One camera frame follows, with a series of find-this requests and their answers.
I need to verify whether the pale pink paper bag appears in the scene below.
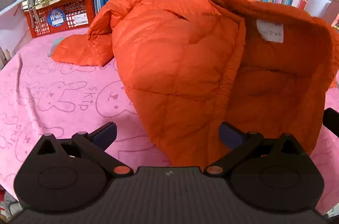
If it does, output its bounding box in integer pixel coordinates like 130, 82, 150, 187
0, 5, 29, 55

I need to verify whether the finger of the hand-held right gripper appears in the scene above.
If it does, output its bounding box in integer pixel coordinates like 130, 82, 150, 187
322, 107, 339, 139

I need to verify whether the pink rabbit-print blanket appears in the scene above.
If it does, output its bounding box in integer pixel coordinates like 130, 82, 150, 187
0, 28, 339, 216

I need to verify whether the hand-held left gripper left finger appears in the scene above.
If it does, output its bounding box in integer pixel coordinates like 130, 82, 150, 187
36, 122, 134, 178

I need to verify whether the orange puffer jacket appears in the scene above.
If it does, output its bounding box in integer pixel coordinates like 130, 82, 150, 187
50, 0, 339, 167

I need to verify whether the white paper bag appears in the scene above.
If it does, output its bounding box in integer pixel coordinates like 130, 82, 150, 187
304, 0, 331, 19

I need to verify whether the red plastic crate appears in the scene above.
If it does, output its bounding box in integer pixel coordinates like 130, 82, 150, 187
24, 0, 96, 39

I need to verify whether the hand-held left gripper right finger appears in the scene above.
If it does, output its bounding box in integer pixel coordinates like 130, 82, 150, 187
204, 122, 308, 178

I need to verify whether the small grey toy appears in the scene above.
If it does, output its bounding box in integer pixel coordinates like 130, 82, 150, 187
48, 37, 65, 57

